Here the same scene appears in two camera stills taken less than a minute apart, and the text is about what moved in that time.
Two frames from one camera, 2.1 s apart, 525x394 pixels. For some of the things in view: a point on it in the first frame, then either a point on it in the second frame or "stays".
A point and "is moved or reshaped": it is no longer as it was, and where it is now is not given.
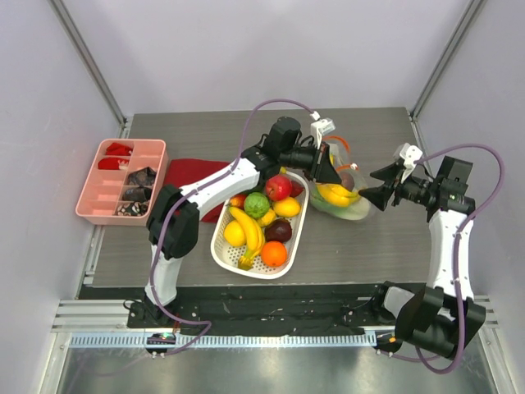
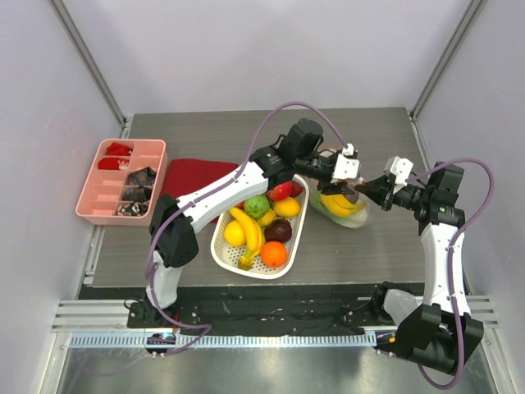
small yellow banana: [267, 218] stays
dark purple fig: [347, 180] is moved or reshaped
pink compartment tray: [125, 176] stays
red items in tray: [111, 162] stays
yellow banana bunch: [337, 194] is moved or reshaped
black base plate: [246, 309] stays
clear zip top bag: [341, 201] is moved or reshaped
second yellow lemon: [234, 234] stays
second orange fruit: [274, 254] stays
